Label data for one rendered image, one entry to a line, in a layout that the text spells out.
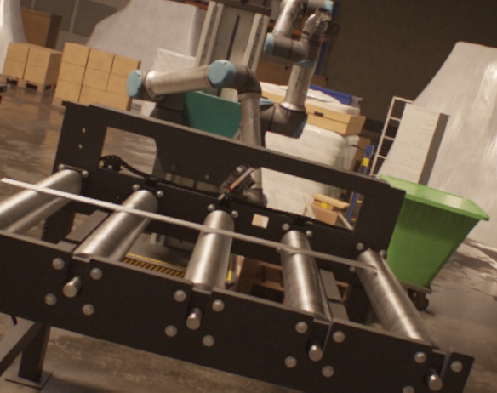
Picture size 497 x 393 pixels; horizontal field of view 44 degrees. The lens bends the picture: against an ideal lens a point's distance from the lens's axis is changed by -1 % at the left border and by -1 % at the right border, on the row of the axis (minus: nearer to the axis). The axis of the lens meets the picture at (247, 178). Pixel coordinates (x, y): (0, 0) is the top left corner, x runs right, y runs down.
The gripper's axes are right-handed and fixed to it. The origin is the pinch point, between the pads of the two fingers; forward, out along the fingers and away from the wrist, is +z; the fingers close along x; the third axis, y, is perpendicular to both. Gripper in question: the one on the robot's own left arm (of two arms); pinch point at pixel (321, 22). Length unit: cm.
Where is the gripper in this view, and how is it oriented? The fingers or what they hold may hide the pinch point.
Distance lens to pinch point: 244.3
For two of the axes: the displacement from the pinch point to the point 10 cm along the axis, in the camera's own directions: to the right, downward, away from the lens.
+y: -9.7, -2.6, -0.2
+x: 2.6, -9.5, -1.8
